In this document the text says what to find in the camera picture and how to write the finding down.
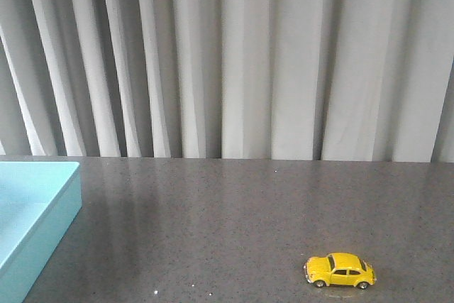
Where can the yellow toy beetle car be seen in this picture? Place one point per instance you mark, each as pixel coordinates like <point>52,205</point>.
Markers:
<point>339,269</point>

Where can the light blue storage box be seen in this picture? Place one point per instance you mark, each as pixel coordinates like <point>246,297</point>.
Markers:
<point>39,201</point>

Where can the grey pleated curtain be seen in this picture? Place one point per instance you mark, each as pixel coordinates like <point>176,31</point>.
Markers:
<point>280,79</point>

